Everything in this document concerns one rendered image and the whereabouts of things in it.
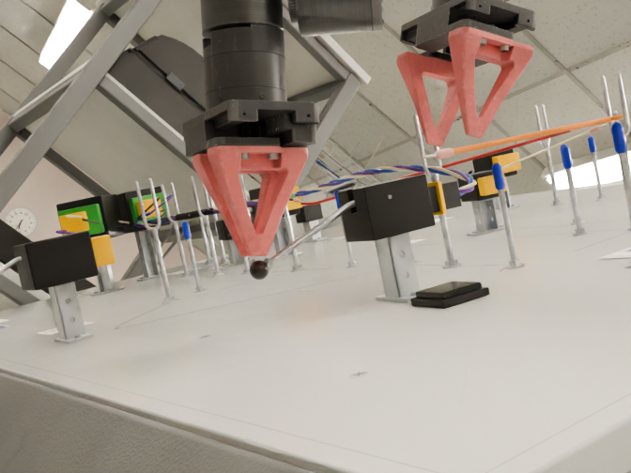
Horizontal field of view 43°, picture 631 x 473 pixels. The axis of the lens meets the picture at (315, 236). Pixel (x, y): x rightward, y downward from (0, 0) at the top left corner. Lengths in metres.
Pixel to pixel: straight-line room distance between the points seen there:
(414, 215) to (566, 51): 3.19
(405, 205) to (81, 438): 0.28
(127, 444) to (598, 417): 0.23
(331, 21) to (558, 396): 0.32
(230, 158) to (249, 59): 0.07
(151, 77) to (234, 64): 1.11
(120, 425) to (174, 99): 1.28
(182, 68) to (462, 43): 1.13
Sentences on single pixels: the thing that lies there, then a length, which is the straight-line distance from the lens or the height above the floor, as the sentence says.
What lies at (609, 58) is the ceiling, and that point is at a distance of 3.74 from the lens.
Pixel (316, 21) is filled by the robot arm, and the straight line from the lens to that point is 0.56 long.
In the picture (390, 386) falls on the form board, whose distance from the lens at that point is 0.39.
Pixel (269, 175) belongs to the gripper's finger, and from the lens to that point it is 0.58.
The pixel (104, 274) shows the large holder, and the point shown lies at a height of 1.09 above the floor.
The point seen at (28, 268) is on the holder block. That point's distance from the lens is 0.78.
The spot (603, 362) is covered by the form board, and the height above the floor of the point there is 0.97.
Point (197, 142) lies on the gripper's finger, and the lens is 0.56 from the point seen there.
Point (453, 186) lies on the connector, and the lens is 0.64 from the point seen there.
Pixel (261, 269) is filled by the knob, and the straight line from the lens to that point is 0.56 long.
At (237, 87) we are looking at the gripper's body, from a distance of 0.54.
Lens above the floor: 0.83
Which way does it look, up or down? 22 degrees up
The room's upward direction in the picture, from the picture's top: 30 degrees clockwise
